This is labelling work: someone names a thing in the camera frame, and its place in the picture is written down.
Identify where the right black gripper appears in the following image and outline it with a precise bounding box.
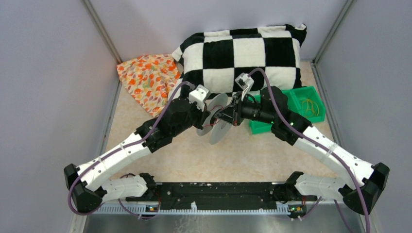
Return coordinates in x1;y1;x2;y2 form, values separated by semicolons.
215;90;275;126

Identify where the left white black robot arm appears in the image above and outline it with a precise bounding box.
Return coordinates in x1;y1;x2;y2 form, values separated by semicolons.
64;99;210;215

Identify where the grey perforated cable spool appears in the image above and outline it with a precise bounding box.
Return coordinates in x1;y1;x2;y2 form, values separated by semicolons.
196;93;232;145

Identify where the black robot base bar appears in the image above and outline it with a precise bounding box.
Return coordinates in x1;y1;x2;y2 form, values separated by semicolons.
126;182;318;210

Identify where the black white checkered pillow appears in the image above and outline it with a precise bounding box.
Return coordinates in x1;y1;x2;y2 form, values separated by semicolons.
172;24;307;99

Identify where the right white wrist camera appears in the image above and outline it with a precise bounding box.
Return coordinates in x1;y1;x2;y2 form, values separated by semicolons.
235;73;254;100

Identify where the orange floral cloth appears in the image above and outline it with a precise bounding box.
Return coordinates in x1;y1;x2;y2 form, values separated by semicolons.
116;54;180;117

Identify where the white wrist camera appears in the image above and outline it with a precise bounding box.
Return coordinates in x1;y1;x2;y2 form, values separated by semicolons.
189;84;210;112
235;73;254;100

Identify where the green plastic compartment bin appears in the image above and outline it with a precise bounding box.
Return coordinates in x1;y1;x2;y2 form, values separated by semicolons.
249;86;326;134

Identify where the yellow wire coil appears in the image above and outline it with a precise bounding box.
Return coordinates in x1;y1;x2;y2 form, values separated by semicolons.
301;98;320;119

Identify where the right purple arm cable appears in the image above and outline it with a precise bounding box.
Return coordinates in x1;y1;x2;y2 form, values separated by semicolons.
248;67;371;233

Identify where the grey slotted cable duct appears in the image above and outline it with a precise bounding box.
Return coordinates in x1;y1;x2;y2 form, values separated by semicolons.
95;202;290;215

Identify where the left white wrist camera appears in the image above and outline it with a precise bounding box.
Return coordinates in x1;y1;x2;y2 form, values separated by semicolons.
189;84;210;112

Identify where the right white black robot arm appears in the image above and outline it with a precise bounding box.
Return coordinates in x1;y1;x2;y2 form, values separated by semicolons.
214;86;390;215

